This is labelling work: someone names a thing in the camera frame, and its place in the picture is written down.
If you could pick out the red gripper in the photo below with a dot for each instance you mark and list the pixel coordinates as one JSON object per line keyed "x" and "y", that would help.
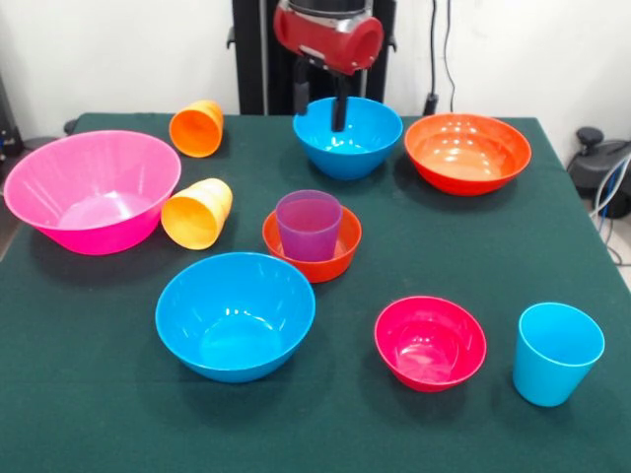
{"x": 325, "y": 44}

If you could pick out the blue bowl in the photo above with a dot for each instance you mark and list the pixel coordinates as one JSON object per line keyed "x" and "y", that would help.
{"x": 365, "y": 143}
{"x": 236, "y": 325}

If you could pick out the orange cup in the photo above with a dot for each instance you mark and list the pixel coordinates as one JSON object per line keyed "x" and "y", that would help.
{"x": 194, "y": 130}

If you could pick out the purple cup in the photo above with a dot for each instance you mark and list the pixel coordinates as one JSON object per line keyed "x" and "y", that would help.
{"x": 308, "y": 236}

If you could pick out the large orange bowl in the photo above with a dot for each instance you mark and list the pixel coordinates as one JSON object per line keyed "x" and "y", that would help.
{"x": 468, "y": 157}

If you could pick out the small orange bowl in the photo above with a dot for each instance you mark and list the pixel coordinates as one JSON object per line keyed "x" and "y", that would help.
{"x": 320, "y": 271}

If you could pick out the yellow cup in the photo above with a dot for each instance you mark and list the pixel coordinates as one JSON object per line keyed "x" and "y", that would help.
{"x": 194, "y": 222}

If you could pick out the large pink bowl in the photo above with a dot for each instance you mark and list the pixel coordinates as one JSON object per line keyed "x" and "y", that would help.
{"x": 89, "y": 197}

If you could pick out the small crimson bowl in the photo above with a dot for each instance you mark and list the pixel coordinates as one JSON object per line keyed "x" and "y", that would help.
{"x": 429, "y": 345}

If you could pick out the light blue cup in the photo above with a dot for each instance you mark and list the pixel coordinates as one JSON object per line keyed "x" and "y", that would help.
{"x": 557, "y": 355}

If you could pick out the black equipment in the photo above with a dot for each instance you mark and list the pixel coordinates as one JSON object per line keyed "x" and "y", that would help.
{"x": 7, "y": 123}

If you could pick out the dark green table cloth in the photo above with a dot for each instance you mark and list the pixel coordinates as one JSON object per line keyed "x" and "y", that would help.
{"x": 123, "y": 419}

